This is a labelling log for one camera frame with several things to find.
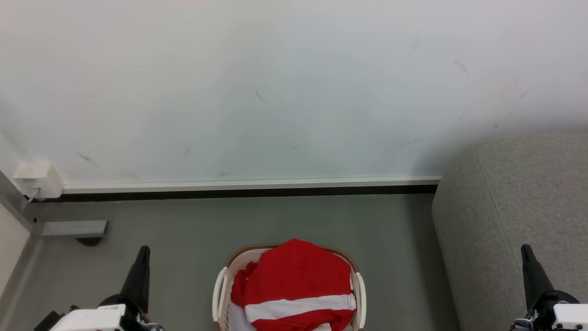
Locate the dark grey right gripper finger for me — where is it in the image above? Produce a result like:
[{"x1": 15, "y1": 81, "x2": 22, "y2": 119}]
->
[{"x1": 520, "y1": 244, "x2": 555, "y2": 311}]

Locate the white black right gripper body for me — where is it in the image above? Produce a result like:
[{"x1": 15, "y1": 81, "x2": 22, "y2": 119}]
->
[{"x1": 510, "y1": 291, "x2": 588, "y2": 331}]

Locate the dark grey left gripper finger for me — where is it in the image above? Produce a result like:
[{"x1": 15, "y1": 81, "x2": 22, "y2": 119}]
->
[{"x1": 120, "y1": 245, "x2": 151, "y2": 314}]

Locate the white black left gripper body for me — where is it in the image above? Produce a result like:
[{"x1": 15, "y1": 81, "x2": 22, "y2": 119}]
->
[{"x1": 34, "y1": 294, "x2": 164, "y2": 331}]

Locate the red and white garment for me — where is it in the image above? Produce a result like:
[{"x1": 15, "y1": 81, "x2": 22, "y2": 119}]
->
[{"x1": 231, "y1": 238, "x2": 357, "y2": 331}]

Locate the grey fabric sofa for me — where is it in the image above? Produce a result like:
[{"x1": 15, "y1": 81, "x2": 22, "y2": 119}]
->
[{"x1": 431, "y1": 133, "x2": 588, "y2": 331}]

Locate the white laundry basket brown rim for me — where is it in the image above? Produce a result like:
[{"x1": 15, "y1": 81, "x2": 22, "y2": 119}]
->
[{"x1": 212, "y1": 244, "x2": 367, "y2": 331}]

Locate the white baseboard strip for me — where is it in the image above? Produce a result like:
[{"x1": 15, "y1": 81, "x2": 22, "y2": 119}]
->
[{"x1": 62, "y1": 175, "x2": 442, "y2": 194}]

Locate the white wall socket box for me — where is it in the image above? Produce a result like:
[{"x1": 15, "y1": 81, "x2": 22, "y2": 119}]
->
[{"x1": 13, "y1": 161, "x2": 65, "y2": 200}]

